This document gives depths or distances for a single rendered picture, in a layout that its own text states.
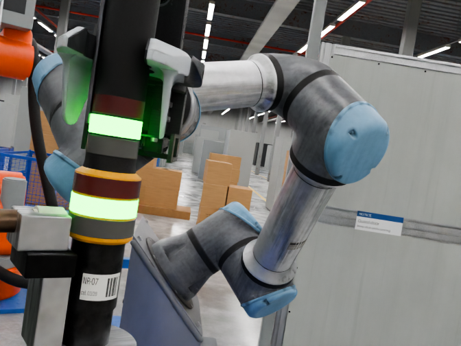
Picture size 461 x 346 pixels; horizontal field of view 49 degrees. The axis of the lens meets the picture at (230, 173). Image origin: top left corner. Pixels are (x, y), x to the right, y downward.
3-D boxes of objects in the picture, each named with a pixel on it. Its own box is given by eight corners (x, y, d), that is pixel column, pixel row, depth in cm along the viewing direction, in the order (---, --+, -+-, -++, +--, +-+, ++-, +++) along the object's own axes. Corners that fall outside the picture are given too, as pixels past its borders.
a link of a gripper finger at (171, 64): (186, 143, 29) (174, 141, 38) (202, 42, 29) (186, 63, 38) (132, 134, 29) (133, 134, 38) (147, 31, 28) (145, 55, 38)
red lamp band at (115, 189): (85, 196, 30) (88, 176, 30) (63, 185, 34) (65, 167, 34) (149, 201, 33) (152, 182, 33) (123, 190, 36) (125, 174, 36)
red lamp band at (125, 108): (102, 112, 31) (105, 93, 31) (84, 110, 33) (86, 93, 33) (151, 121, 33) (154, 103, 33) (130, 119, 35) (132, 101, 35)
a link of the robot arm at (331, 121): (255, 263, 119) (352, 66, 84) (289, 316, 111) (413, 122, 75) (211, 277, 113) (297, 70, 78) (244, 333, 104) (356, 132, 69)
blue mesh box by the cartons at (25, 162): (-20, 226, 636) (-9, 150, 631) (19, 213, 762) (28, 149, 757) (49, 236, 640) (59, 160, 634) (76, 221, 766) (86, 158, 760)
